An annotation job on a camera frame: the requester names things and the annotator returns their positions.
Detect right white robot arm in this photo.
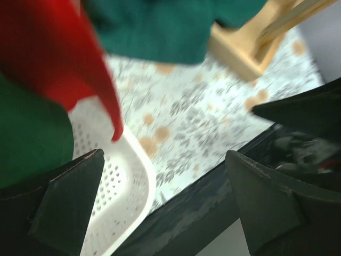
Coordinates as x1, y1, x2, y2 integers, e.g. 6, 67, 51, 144
251, 78, 340, 191

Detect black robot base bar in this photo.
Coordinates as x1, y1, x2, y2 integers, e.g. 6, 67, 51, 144
114, 125, 283, 256

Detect white perforated plastic basket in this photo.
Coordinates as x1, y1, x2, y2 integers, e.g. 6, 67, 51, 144
69, 97, 156, 255

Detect dark green t shirt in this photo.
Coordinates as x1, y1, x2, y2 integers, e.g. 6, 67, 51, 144
1, 76, 74, 188

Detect teal green shorts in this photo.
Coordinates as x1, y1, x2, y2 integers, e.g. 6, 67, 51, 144
83, 0, 266, 65

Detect floral table cloth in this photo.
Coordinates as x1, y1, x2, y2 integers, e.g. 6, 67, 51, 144
107, 28, 322, 210

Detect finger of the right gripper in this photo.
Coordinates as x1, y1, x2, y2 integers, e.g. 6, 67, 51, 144
251, 79, 340, 144

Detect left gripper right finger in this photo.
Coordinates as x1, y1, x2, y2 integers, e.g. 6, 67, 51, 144
225, 150, 340, 255

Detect right wooden clothes rack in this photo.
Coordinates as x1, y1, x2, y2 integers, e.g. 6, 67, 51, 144
208, 0, 335, 82

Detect red t shirt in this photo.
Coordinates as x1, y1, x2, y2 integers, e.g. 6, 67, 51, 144
1, 1, 124, 141

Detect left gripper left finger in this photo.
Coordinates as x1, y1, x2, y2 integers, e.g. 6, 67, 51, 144
1, 149, 104, 255

